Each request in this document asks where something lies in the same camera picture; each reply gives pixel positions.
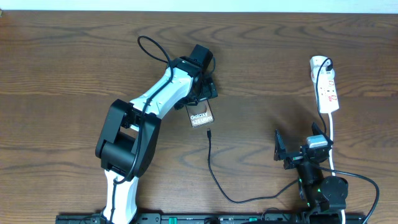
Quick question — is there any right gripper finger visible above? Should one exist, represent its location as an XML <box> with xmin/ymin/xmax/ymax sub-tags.
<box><xmin>274</xmin><ymin>129</ymin><xmax>286</xmax><ymax>156</ymax></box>
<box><xmin>311</xmin><ymin>122</ymin><xmax>333</xmax><ymax>145</ymax></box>

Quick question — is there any Galaxy smartphone with bronze screen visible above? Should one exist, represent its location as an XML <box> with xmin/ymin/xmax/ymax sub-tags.
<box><xmin>186</xmin><ymin>101</ymin><xmax>214</xmax><ymax>128</ymax></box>

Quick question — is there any black USB charging cable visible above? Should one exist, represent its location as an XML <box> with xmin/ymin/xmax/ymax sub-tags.
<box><xmin>206</xmin><ymin>57</ymin><xmax>334</xmax><ymax>204</ymax></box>

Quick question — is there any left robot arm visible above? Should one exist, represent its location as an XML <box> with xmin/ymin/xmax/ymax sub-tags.
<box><xmin>95</xmin><ymin>45</ymin><xmax>218</xmax><ymax>223</ymax></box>

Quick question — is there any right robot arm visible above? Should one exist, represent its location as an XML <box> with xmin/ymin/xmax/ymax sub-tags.
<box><xmin>274</xmin><ymin>123</ymin><xmax>348</xmax><ymax>223</ymax></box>

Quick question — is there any black USB charger plug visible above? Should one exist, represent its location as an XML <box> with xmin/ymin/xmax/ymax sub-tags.
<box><xmin>326</xmin><ymin>62</ymin><xmax>333</xmax><ymax>71</ymax></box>

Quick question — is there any white power strip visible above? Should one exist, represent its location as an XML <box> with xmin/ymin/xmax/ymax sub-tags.
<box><xmin>310</xmin><ymin>55</ymin><xmax>340</xmax><ymax>114</ymax></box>

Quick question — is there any white power strip cord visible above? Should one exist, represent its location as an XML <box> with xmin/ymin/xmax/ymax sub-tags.
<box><xmin>327</xmin><ymin>112</ymin><xmax>346</xmax><ymax>224</ymax></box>

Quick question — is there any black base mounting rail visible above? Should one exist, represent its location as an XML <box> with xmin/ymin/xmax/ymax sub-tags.
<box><xmin>55</xmin><ymin>212</ymin><xmax>368</xmax><ymax>224</ymax></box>

